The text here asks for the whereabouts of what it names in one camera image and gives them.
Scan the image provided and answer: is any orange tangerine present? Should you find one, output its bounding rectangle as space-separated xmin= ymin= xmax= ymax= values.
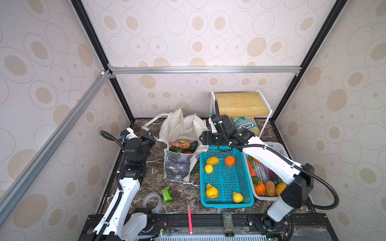
xmin=224 ymin=156 xmax=236 ymax=167

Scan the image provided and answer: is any dark cucumber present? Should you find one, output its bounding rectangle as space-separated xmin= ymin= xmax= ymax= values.
xmin=190 ymin=141 xmax=199 ymax=153

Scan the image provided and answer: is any cream canvas tote bag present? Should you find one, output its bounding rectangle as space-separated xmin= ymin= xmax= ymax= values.
xmin=142 ymin=108 xmax=209 ymax=182

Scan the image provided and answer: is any orange pink snack bag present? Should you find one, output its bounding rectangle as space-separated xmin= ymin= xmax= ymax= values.
xmin=170 ymin=140 xmax=191 ymax=149

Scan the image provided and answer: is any green yellow snack bag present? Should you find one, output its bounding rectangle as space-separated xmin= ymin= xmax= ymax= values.
xmin=169 ymin=146 xmax=184 ymax=153

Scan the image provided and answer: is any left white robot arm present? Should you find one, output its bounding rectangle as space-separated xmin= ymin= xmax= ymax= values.
xmin=92 ymin=128 xmax=156 ymax=241

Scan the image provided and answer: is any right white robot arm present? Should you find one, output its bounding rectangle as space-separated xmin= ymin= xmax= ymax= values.
xmin=200 ymin=100 xmax=339 ymax=229

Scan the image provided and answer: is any green Fox's candy bag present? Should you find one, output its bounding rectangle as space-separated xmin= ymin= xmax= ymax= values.
xmin=231 ymin=117 xmax=257 ymax=130

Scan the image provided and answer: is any bumpy yellow citron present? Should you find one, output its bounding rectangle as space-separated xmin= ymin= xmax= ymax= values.
xmin=206 ymin=157 xmax=220 ymax=166

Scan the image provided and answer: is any small yellow lemon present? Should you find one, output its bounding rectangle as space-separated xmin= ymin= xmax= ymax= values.
xmin=204 ymin=164 xmax=214 ymax=174

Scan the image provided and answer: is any white wooden two-tier shelf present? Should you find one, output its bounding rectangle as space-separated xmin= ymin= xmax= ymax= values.
xmin=211 ymin=90 xmax=272 ymax=146

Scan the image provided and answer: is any teal plastic basket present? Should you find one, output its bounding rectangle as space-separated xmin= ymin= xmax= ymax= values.
xmin=200 ymin=146 xmax=254 ymax=208

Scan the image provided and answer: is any orange carrot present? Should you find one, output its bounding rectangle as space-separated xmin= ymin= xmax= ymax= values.
xmin=247 ymin=161 xmax=256 ymax=177

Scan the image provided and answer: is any green crumpled wrapper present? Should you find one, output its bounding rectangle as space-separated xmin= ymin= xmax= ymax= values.
xmin=161 ymin=187 xmax=173 ymax=203

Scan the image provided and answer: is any clear tape roll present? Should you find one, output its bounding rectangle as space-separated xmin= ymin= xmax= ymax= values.
xmin=142 ymin=192 xmax=163 ymax=214

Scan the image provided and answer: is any white plastic basket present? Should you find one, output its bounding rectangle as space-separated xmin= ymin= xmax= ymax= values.
xmin=243 ymin=138 xmax=300 ymax=184

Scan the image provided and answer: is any pale purple eggplant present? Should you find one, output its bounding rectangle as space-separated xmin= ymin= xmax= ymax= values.
xmin=265 ymin=167 xmax=277 ymax=182

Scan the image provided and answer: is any yellow lemon front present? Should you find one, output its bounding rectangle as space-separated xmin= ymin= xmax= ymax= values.
xmin=232 ymin=192 xmax=244 ymax=204

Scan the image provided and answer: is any small orange pumpkin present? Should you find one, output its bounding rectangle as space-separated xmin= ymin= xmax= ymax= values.
xmin=254 ymin=181 xmax=266 ymax=196

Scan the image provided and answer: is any brown potato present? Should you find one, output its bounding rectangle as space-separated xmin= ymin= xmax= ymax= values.
xmin=265 ymin=181 xmax=276 ymax=197

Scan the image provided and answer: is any yellow orange potato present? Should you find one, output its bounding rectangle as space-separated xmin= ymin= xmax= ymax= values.
xmin=275 ymin=183 xmax=287 ymax=196

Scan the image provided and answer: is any pink marker pen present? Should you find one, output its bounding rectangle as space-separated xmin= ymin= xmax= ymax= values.
xmin=188 ymin=206 xmax=193 ymax=234

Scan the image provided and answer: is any horizontal aluminium frame bar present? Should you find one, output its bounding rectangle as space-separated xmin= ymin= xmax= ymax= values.
xmin=111 ymin=66 xmax=302 ymax=75

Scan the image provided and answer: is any diagonal aluminium frame bar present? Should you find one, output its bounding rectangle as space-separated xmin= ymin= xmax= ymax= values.
xmin=1 ymin=69 xmax=112 ymax=226

